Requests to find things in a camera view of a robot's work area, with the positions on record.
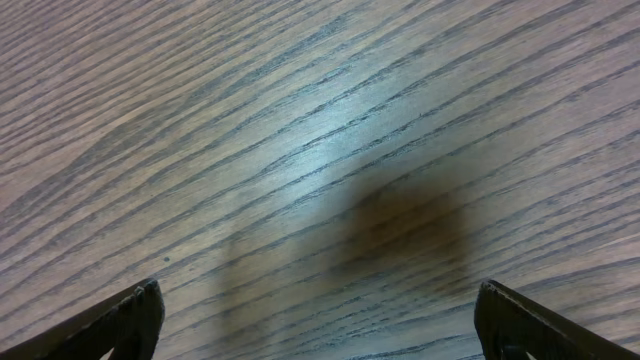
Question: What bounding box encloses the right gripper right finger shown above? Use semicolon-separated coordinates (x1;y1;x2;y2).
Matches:
474;280;639;360

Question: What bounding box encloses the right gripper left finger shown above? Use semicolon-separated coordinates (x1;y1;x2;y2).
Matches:
1;278;165;360

